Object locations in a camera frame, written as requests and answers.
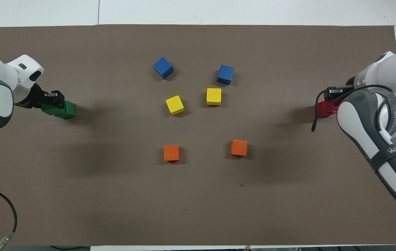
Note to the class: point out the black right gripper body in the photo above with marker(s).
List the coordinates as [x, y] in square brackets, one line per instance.
[350, 82]

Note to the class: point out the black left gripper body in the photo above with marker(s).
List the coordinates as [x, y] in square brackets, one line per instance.
[34, 97]

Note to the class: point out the blue wooden cube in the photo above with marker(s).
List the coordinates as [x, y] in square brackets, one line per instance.
[225, 74]
[163, 67]

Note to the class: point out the red wooden cube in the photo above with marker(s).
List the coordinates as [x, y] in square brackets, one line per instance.
[331, 107]
[320, 111]

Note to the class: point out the brown table mat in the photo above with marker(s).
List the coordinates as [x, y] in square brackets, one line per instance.
[198, 202]

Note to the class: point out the yellow wooden cube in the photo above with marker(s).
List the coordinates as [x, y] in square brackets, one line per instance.
[174, 105]
[214, 96]

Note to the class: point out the green wooden cube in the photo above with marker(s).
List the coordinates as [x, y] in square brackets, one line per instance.
[69, 111]
[49, 109]

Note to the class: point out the orange wooden cube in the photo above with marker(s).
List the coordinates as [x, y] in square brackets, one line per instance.
[238, 147]
[171, 153]

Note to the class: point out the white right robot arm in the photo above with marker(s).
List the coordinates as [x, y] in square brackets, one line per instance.
[393, 69]

